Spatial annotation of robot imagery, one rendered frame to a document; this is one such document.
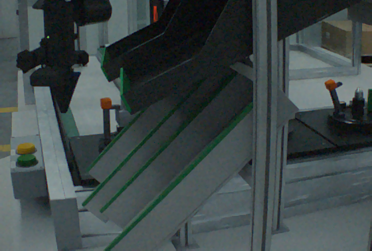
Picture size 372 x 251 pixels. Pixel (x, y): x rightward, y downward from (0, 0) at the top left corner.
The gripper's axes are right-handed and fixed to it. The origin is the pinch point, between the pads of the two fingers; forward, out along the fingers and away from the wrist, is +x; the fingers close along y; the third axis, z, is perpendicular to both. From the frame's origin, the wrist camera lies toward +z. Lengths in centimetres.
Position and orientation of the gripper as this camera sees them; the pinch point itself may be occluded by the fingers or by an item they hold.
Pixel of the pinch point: (62, 94)
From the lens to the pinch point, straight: 111.0
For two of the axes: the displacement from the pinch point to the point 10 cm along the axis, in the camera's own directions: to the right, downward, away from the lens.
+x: 0.2, 9.5, 3.0
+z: -9.9, -0.1, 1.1
